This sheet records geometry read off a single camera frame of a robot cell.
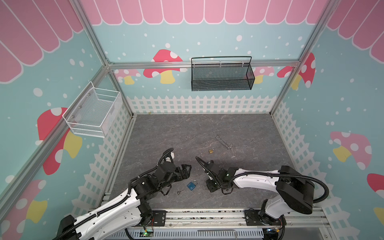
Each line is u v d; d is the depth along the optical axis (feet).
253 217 2.42
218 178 2.14
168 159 2.20
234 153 3.20
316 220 2.45
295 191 1.43
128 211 2.01
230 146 3.32
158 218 2.44
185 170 2.24
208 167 2.20
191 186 2.74
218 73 3.08
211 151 3.26
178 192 2.71
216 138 3.47
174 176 1.90
